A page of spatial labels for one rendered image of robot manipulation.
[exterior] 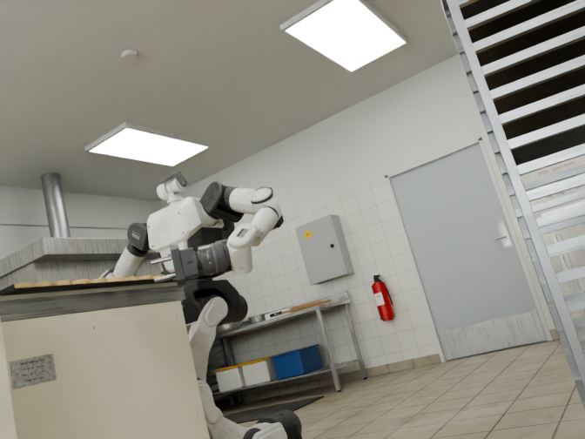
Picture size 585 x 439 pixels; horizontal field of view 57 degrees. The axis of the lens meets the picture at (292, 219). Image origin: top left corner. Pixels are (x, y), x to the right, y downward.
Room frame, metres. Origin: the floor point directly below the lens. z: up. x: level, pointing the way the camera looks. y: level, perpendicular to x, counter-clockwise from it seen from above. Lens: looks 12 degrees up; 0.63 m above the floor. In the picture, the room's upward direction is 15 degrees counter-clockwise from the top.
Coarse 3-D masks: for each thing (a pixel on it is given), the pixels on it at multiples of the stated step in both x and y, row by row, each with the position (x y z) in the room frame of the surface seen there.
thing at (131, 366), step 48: (48, 336) 1.35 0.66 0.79; (96, 336) 1.46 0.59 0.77; (144, 336) 1.60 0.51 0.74; (48, 384) 1.33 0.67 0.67; (96, 384) 1.44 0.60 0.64; (144, 384) 1.57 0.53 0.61; (192, 384) 1.73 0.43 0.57; (48, 432) 1.32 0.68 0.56; (96, 432) 1.42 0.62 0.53; (144, 432) 1.55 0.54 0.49; (192, 432) 1.70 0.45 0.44
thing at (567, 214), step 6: (564, 210) 1.69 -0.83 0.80; (570, 210) 1.68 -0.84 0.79; (576, 210) 1.68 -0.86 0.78; (582, 210) 1.67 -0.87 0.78; (546, 216) 1.71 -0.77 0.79; (552, 216) 1.70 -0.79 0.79; (558, 216) 1.70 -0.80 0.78; (564, 216) 1.69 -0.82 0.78; (570, 216) 1.69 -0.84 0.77; (576, 216) 1.68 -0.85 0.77; (540, 222) 1.72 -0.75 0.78; (546, 222) 1.71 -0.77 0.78; (552, 222) 1.70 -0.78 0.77; (558, 222) 1.72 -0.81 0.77
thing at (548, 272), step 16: (448, 0) 1.70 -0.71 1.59; (464, 32) 1.70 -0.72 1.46; (464, 48) 1.70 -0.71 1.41; (480, 80) 1.70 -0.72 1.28; (496, 112) 1.69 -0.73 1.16; (496, 128) 1.70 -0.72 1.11; (512, 160) 1.69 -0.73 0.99; (512, 176) 1.70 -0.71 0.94; (528, 208) 1.69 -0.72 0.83; (528, 224) 1.70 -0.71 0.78; (544, 256) 1.70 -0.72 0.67; (544, 272) 1.70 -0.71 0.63; (560, 288) 1.69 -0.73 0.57; (560, 304) 1.70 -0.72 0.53; (560, 320) 1.72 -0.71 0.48; (576, 336) 1.69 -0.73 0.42; (576, 352) 1.70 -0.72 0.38
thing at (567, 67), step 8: (584, 56) 1.62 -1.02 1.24; (560, 64) 1.65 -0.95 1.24; (568, 64) 1.64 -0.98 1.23; (576, 64) 1.63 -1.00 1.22; (584, 64) 1.63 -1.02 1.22; (544, 72) 1.66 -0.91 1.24; (552, 72) 1.65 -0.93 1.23; (560, 72) 1.65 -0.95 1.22; (568, 72) 1.66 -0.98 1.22; (520, 80) 1.69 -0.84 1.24; (528, 80) 1.68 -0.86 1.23; (536, 80) 1.67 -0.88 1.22; (544, 80) 1.67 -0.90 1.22; (496, 88) 1.71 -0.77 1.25; (504, 88) 1.70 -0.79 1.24; (512, 88) 1.70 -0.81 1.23; (520, 88) 1.69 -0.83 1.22; (496, 96) 1.71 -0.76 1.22; (504, 96) 1.72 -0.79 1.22
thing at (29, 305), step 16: (96, 288) 1.50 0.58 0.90; (112, 288) 1.55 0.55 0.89; (128, 288) 1.59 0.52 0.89; (144, 288) 1.65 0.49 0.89; (160, 288) 1.70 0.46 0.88; (176, 288) 1.76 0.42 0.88; (0, 304) 1.27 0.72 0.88; (16, 304) 1.30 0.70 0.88; (32, 304) 1.34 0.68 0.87; (48, 304) 1.37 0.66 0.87; (64, 304) 1.41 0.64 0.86; (80, 304) 1.45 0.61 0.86; (96, 304) 1.49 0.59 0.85; (112, 304) 1.54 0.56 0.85; (128, 304) 1.59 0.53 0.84
